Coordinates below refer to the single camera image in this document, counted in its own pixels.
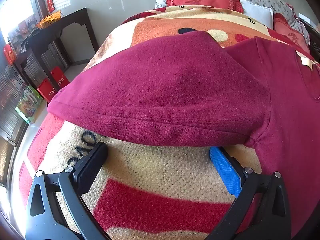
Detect orange red cream fleece blanket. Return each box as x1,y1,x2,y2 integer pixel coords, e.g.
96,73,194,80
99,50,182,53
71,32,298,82
19,5,319,239

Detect dark carved wooden headboard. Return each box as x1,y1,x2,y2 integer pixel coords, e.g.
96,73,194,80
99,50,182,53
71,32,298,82
301,19,320,63

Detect white pillow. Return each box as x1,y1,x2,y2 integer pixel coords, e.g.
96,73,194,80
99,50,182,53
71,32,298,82
239,0,274,29

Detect green printed gift box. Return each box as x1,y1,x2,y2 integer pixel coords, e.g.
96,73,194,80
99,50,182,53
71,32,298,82
15,85,43,125

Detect red heart cushion right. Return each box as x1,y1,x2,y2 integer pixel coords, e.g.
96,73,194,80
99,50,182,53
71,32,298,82
273,13,310,53

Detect maroon knit shirt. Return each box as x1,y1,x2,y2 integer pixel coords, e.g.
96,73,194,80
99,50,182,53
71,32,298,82
48,31,319,235

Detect orange plastic basket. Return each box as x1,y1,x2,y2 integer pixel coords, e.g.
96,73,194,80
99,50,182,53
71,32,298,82
36,10,63,29

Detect dark wooden console table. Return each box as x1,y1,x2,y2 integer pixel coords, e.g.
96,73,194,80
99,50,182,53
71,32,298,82
13,8,100,91

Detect red gift bag rear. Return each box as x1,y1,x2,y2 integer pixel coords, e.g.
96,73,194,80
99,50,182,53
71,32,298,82
51,67,70,88

